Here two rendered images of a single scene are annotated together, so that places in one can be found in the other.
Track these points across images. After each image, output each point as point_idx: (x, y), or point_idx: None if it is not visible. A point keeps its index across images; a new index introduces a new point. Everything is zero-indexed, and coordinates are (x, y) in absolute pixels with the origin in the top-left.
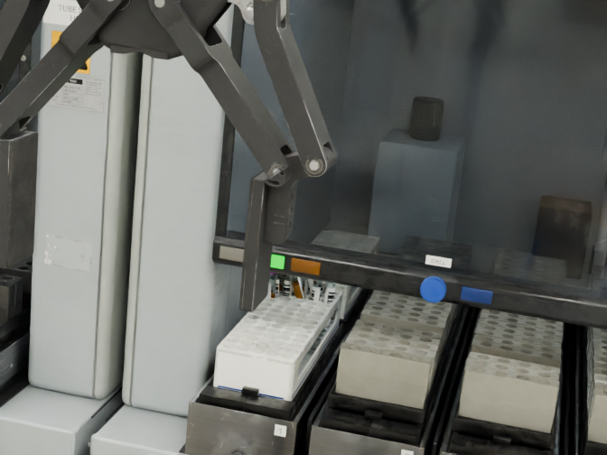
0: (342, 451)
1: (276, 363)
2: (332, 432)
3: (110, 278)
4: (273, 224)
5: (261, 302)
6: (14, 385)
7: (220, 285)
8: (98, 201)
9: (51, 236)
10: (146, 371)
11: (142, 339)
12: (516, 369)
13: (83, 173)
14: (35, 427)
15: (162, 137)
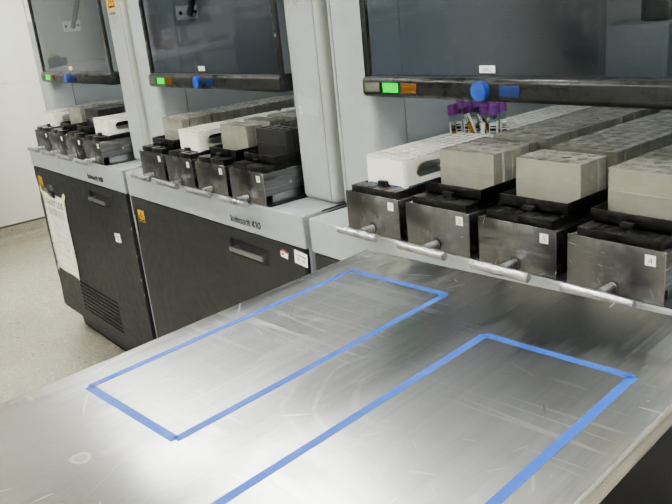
0: (424, 220)
1: (395, 161)
2: (416, 206)
3: (329, 119)
4: None
5: (440, 135)
6: (298, 196)
7: (389, 117)
8: (316, 67)
9: (300, 95)
10: (352, 180)
11: (347, 158)
12: (562, 156)
13: (307, 50)
14: (286, 214)
15: (336, 14)
